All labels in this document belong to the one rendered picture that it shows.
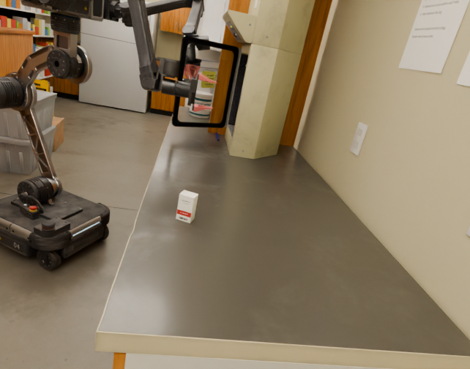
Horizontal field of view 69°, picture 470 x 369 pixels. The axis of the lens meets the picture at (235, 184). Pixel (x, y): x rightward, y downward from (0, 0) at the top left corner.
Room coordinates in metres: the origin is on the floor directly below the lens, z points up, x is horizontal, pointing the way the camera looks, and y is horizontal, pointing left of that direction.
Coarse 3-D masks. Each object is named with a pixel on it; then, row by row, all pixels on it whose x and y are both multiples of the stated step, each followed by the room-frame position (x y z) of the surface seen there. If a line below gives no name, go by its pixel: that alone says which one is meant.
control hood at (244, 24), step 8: (224, 16) 1.65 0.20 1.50; (232, 16) 1.45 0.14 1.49; (240, 16) 1.46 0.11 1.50; (248, 16) 1.47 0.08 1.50; (232, 24) 1.54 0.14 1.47; (240, 24) 1.46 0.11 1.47; (248, 24) 1.47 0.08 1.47; (240, 32) 1.47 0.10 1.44; (248, 32) 1.47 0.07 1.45; (240, 40) 1.61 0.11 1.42; (248, 40) 1.47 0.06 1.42
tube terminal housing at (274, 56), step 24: (264, 0) 1.47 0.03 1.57; (288, 0) 1.49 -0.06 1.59; (312, 0) 1.63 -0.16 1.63; (264, 24) 1.48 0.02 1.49; (288, 24) 1.52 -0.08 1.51; (264, 48) 1.48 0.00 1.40; (288, 48) 1.55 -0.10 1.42; (264, 72) 1.48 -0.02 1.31; (288, 72) 1.59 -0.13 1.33; (264, 96) 1.49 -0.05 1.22; (288, 96) 1.63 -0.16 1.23; (240, 120) 1.47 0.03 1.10; (264, 120) 1.51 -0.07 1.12; (240, 144) 1.48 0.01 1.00; (264, 144) 1.54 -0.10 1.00
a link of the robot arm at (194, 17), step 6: (198, 0) 2.07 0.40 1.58; (192, 6) 2.04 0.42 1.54; (198, 6) 2.04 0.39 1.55; (192, 12) 1.97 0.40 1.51; (198, 12) 1.97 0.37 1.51; (192, 18) 1.91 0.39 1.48; (198, 18) 1.94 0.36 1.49; (186, 24) 1.84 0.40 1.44; (192, 24) 1.83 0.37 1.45; (198, 24) 1.95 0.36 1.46; (192, 30) 1.78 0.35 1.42
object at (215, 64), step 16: (192, 48) 1.60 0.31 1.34; (208, 48) 1.66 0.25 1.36; (192, 64) 1.61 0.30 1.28; (208, 64) 1.67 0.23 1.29; (224, 64) 1.73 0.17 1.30; (224, 80) 1.74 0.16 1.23; (208, 96) 1.69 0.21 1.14; (224, 96) 1.75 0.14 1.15; (192, 112) 1.64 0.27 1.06; (208, 112) 1.70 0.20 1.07
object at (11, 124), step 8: (40, 96) 3.04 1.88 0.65; (48, 96) 3.08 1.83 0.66; (56, 96) 3.28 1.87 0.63; (40, 104) 2.94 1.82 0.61; (48, 104) 3.13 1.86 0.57; (0, 112) 2.69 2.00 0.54; (8, 112) 2.70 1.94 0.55; (16, 112) 2.71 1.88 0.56; (40, 112) 2.95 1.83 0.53; (48, 112) 3.15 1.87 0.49; (0, 120) 2.69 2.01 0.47; (8, 120) 2.70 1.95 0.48; (16, 120) 2.71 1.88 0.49; (40, 120) 2.97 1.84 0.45; (48, 120) 3.16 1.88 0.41; (0, 128) 2.70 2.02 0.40; (8, 128) 2.71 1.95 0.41; (16, 128) 2.72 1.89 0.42; (24, 128) 2.73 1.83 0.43; (8, 136) 2.71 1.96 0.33; (16, 136) 2.72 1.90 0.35; (24, 136) 2.73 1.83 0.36
